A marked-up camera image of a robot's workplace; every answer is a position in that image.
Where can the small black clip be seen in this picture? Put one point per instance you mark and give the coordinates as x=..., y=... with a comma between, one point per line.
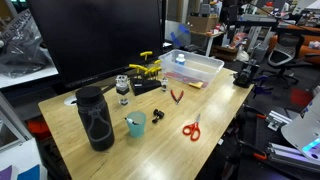
x=158, y=115

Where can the blue spring clamp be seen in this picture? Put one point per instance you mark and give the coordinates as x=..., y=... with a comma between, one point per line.
x=263, y=89

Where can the black water bottle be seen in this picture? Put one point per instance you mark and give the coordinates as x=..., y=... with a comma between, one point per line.
x=96, y=123

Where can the clear plastic container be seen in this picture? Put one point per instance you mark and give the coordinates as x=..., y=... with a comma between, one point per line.
x=200, y=68

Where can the white bottle blue label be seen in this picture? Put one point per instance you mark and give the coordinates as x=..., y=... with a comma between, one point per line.
x=180, y=60

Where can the black bench vise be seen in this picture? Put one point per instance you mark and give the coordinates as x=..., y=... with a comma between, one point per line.
x=245, y=76

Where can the glass jar black contents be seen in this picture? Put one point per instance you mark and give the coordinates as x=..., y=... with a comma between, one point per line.
x=122, y=89

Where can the teal plastic cup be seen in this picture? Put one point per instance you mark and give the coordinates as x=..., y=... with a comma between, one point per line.
x=137, y=128

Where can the aluminium extrusion rail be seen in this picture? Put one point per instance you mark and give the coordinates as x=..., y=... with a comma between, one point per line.
x=286, y=153

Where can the small orange pliers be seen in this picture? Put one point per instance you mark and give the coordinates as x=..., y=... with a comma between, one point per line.
x=177, y=96

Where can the silver metal bracket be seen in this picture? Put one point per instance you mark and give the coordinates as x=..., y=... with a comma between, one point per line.
x=278, y=120

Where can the orange scissors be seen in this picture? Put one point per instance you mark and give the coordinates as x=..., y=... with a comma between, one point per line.
x=192, y=128

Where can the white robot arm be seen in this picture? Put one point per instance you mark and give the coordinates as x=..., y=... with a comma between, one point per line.
x=301, y=131

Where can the black white marker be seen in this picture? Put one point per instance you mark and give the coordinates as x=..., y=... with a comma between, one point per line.
x=131, y=121

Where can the grey plastic bag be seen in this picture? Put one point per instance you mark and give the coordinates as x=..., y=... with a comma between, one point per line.
x=20, y=50

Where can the large black monitor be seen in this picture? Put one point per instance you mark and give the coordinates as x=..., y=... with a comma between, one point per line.
x=100, y=36

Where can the cardboard box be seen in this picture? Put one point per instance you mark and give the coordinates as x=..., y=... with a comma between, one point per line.
x=201, y=24

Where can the black hex key stand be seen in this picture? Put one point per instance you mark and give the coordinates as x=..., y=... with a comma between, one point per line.
x=145, y=86

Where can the small glass vial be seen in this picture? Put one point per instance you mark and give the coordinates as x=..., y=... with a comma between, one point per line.
x=164, y=85

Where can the orange sofa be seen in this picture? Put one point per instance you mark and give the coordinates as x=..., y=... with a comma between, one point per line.
x=310, y=50

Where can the black mesh office chair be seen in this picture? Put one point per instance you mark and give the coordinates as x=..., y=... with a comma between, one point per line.
x=281, y=55

